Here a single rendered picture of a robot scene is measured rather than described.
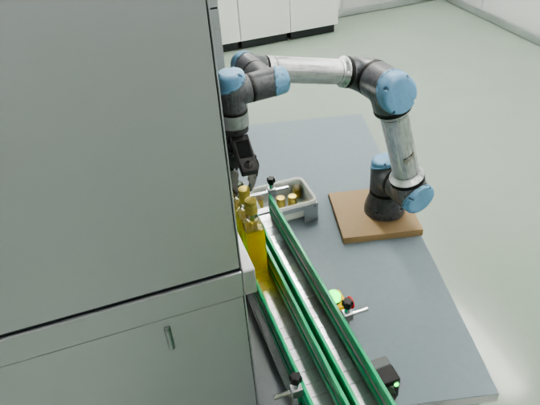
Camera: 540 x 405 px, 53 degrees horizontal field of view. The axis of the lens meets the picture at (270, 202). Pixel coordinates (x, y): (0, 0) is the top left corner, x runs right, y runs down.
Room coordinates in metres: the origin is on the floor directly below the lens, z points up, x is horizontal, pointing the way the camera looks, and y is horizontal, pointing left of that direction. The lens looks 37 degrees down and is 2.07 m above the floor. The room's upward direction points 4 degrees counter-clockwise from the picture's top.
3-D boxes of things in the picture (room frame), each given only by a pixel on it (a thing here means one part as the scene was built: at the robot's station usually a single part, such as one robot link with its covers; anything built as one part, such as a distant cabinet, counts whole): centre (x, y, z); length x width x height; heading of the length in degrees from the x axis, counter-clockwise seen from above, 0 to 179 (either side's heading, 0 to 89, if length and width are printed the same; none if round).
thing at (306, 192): (1.66, -0.05, 0.80); 0.22 x 0.17 x 0.09; 107
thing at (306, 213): (1.65, -0.02, 0.79); 0.27 x 0.17 x 0.08; 107
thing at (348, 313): (0.96, -0.20, 0.94); 0.07 x 0.04 x 0.13; 107
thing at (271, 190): (1.52, 0.01, 0.95); 0.17 x 0.03 x 0.12; 107
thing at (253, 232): (1.21, 0.05, 0.99); 0.06 x 0.06 x 0.21; 16
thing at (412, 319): (1.57, 0.23, 0.73); 1.58 x 1.52 x 0.04; 3
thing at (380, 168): (1.61, -0.43, 0.94); 0.13 x 0.12 x 0.14; 22
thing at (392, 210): (1.61, -0.43, 0.82); 0.15 x 0.15 x 0.10
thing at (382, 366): (0.86, -0.25, 0.79); 0.08 x 0.08 x 0.08; 17
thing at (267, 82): (1.34, -0.01, 1.45); 0.11 x 0.11 x 0.08; 22
